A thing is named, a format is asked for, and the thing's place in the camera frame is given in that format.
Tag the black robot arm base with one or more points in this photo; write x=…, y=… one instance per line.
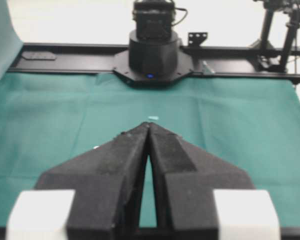
x=154, y=57

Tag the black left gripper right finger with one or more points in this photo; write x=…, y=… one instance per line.
x=184, y=177

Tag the black perforated corner bracket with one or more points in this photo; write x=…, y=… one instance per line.
x=195, y=39

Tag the small light tape piece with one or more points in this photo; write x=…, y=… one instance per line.
x=153, y=118

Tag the green table cloth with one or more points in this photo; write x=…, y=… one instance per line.
x=46, y=119

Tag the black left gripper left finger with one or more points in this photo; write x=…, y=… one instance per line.
x=108, y=183

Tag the black aluminium frame rail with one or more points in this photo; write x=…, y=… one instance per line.
x=204, y=62

